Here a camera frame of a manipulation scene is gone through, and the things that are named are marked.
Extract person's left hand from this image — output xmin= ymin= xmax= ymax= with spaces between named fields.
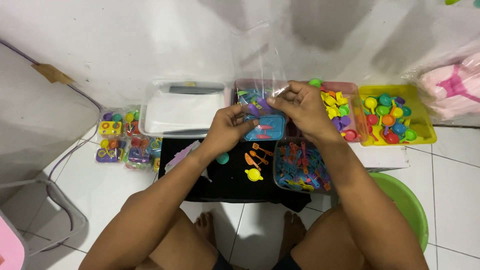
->
xmin=202 ymin=103 xmax=260 ymax=151

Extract white box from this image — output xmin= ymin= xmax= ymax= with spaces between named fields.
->
xmin=348 ymin=142 xmax=410 ymax=172

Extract person's leg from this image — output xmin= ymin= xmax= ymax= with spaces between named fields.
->
xmin=289 ymin=204 xmax=366 ymax=270
xmin=136 ymin=207 xmax=222 ymax=270

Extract pink bin of toy pots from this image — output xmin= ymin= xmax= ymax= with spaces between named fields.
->
xmin=300 ymin=80 xmax=369 ymax=143

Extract person's black shorts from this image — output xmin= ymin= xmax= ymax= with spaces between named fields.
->
xmin=212 ymin=250 xmax=303 ymax=270

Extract pink plastic thing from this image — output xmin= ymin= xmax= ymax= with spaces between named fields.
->
xmin=0 ymin=215 xmax=25 ymax=270

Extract brown tape piece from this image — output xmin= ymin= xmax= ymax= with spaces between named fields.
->
xmin=31 ymin=62 xmax=76 ymax=85

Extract lilac plastic sheet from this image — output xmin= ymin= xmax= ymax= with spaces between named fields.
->
xmin=164 ymin=140 xmax=211 ymax=183

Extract purple toy pieces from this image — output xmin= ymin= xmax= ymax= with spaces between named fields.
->
xmin=247 ymin=97 xmax=275 ymax=118

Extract orange toy spoon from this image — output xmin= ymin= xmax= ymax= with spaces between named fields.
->
xmin=249 ymin=150 xmax=269 ymax=166

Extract purple cable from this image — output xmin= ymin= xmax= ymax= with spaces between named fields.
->
xmin=0 ymin=37 xmax=104 ymax=233

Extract clear plastic bag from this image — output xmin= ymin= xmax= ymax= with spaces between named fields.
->
xmin=229 ymin=22 xmax=290 ymax=118

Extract clear bin of toy utensils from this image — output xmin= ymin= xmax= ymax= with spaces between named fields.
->
xmin=273 ymin=138 xmax=334 ymax=194

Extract person's foot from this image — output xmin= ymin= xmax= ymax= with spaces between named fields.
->
xmin=278 ymin=210 xmax=307 ymax=261
xmin=194 ymin=211 xmax=217 ymax=247

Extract grey plastic stool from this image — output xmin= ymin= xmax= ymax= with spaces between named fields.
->
xmin=0 ymin=179 xmax=89 ymax=259

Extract blue toy stove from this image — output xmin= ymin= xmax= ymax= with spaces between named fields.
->
xmin=244 ymin=114 xmax=287 ymax=142

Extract yellow toy pot lid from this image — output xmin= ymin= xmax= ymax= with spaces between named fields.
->
xmin=244 ymin=168 xmax=264 ymax=182

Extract pink items in plastic bag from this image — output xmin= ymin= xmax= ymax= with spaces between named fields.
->
xmin=403 ymin=39 xmax=480 ymax=127

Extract orange toy spatula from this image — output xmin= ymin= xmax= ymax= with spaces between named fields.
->
xmin=252 ymin=142 xmax=274 ymax=157

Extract person's right leg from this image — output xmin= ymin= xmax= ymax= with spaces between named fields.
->
xmin=289 ymin=204 xmax=366 ymax=270

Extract black cloth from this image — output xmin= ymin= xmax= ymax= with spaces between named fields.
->
xmin=158 ymin=137 xmax=313 ymax=213

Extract orange toy knife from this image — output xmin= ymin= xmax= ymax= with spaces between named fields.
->
xmin=244 ymin=152 xmax=262 ymax=172

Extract empty clear plastic container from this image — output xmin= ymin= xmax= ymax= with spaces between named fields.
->
xmin=138 ymin=79 xmax=228 ymax=139

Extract person's right hand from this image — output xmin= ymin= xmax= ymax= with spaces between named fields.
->
xmin=266 ymin=80 xmax=332 ymax=142

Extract pile of packed toy sets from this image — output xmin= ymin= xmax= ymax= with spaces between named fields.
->
xmin=94 ymin=106 xmax=163 ymax=173

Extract person's left leg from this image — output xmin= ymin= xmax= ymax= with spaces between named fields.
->
xmin=136 ymin=207 xmax=222 ymax=270

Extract person's left foot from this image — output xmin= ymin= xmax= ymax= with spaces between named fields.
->
xmin=194 ymin=211 xmax=217 ymax=247

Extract green plastic basin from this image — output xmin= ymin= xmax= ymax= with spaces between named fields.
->
xmin=330 ymin=172 xmax=429 ymax=253

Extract person's right foot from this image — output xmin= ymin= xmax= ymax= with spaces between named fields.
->
xmin=278 ymin=210 xmax=307 ymax=261

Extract yellow tray of toy pans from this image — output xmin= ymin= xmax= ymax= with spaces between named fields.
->
xmin=358 ymin=84 xmax=438 ymax=147

